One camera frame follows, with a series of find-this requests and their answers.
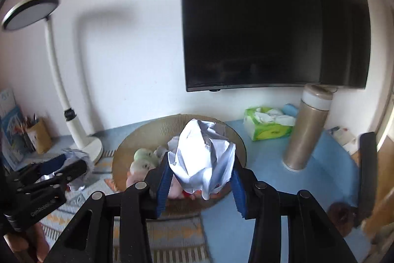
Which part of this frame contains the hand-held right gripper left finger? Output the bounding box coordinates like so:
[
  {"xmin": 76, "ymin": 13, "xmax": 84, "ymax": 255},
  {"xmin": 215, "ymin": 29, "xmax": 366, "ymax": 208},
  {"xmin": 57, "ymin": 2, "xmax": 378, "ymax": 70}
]
[{"xmin": 46, "ymin": 154, "xmax": 173, "ymax": 263}]

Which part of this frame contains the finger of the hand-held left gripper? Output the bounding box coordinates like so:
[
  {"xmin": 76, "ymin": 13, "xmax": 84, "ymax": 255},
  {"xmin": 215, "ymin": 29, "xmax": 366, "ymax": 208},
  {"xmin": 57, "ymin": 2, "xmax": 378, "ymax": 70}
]
[
  {"xmin": 15, "ymin": 160, "xmax": 87, "ymax": 194},
  {"xmin": 6, "ymin": 155, "xmax": 67, "ymax": 188}
]

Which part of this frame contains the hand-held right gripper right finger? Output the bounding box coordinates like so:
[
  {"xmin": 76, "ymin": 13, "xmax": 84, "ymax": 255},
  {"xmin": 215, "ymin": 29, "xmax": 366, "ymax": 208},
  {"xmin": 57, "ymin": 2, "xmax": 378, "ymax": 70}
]
[{"xmin": 229, "ymin": 160, "xmax": 358, "ymax": 263}]

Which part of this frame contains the amber ribbed glass bowl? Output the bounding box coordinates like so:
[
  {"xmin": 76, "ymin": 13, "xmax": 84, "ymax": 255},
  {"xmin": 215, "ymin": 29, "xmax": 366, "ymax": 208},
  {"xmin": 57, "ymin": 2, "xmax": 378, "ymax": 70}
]
[{"xmin": 111, "ymin": 114, "xmax": 247, "ymax": 216}]

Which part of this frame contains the person's left hand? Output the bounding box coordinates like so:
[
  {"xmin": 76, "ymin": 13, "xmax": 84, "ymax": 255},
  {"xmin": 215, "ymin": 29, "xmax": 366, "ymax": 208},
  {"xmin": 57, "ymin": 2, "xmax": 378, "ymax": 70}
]
[{"xmin": 4, "ymin": 220, "xmax": 52, "ymax": 263}]

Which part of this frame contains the white and red plush toy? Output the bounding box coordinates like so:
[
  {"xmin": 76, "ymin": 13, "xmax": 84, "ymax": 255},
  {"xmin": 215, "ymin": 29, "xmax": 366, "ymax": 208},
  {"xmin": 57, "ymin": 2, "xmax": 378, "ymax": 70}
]
[{"xmin": 168, "ymin": 180, "xmax": 200, "ymax": 200}]

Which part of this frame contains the crumpled silver foil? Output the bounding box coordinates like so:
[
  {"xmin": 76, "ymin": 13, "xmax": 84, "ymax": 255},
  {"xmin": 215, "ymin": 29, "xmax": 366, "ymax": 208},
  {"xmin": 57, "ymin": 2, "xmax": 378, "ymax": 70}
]
[{"xmin": 40, "ymin": 148, "xmax": 94, "ymax": 191}]

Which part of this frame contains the pink plush toy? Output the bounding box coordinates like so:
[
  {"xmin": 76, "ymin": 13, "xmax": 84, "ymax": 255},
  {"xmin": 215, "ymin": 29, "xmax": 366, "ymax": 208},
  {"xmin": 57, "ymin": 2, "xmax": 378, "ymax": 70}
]
[{"xmin": 126, "ymin": 171, "xmax": 148, "ymax": 189}]

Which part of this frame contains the tan pen holder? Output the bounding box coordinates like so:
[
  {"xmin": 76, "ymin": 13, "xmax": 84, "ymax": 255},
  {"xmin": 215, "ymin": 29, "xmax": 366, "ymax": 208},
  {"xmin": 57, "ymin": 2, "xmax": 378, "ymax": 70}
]
[{"xmin": 25, "ymin": 113, "xmax": 53, "ymax": 154}]

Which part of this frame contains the pale green plush toy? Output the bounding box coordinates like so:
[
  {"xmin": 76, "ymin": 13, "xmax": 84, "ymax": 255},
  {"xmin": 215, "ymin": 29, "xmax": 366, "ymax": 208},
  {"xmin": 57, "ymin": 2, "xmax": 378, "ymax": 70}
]
[{"xmin": 132, "ymin": 148, "xmax": 155, "ymax": 173}]

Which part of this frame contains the woven patterned placemat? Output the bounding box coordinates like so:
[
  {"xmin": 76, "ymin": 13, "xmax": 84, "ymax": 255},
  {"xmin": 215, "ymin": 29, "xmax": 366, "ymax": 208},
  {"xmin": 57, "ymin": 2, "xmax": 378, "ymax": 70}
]
[{"xmin": 40, "ymin": 149, "xmax": 213, "ymax": 263}]

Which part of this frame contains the blue book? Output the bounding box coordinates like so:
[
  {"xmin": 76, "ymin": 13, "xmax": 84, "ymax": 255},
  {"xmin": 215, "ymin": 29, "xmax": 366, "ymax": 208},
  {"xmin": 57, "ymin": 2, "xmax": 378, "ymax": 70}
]
[{"xmin": 0, "ymin": 87, "xmax": 34, "ymax": 171}]

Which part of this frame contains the green tissue box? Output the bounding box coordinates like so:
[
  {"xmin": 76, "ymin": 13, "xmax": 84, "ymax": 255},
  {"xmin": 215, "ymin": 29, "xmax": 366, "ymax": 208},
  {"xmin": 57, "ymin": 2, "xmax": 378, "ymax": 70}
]
[{"xmin": 244, "ymin": 106, "xmax": 296, "ymax": 142}]

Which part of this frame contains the beige thermos bottle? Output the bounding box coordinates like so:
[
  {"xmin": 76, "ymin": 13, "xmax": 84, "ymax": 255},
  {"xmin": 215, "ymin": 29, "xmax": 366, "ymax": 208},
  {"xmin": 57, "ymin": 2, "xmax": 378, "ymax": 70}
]
[{"xmin": 282, "ymin": 84, "xmax": 334, "ymax": 172}]

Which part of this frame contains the light blue roll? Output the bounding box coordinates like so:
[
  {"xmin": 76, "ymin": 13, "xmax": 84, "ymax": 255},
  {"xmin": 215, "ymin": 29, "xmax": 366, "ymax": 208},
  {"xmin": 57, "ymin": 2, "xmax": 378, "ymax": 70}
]
[{"xmin": 281, "ymin": 103, "xmax": 299, "ymax": 117}]

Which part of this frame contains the white desk lamp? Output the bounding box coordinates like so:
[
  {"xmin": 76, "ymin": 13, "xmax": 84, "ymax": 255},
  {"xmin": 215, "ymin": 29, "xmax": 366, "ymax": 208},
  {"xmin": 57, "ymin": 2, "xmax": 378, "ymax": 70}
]
[{"xmin": 1, "ymin": 0, "xmax": 103, "ymax": 165}]

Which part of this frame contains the brown round object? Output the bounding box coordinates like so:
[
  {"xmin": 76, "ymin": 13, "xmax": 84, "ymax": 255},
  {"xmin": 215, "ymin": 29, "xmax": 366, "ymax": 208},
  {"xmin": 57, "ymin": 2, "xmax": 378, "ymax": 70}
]
[{"xmin": 326, "ymin": 202, "xmax": 358, "ymax": 236}]

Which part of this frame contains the white paper packet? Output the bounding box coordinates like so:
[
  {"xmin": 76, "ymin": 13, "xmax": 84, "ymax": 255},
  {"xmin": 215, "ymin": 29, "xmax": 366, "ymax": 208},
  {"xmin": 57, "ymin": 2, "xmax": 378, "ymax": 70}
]
[{"xmin": 326, "ymin": 126, "xmax": 358, "ymax": 154}]

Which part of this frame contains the black chair armrest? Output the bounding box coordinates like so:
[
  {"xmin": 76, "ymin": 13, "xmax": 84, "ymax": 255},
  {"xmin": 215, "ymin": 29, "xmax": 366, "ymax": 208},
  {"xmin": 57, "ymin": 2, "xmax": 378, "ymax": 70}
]
[{"xmin": 358, "ymin": 132, "xmax": 378, "ymax": 227}]

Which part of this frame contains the black television screen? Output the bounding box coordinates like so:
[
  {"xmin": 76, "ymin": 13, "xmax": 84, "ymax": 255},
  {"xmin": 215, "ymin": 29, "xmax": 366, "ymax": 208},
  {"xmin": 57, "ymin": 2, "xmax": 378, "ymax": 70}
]
[{"xmin": 181, "ymin": 0, "xmax": 371, "ymax": 93}]

